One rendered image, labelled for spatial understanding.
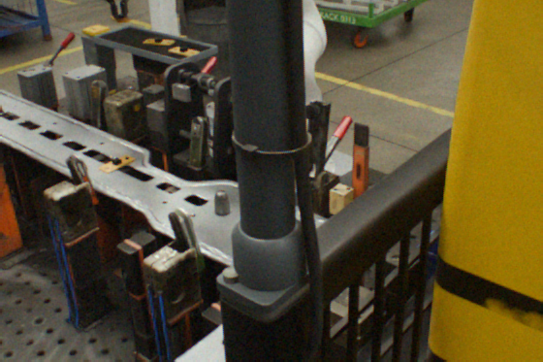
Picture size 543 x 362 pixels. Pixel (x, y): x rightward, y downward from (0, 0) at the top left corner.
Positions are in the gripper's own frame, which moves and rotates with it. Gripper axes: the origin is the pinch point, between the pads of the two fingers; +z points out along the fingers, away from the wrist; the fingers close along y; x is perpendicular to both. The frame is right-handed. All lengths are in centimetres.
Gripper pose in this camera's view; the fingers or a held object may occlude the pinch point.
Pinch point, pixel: (119, 10)
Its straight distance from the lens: 194.6
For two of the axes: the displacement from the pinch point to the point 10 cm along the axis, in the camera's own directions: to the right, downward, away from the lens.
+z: 0.4, 8.8, 4.7
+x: 4.9, 3.9, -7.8
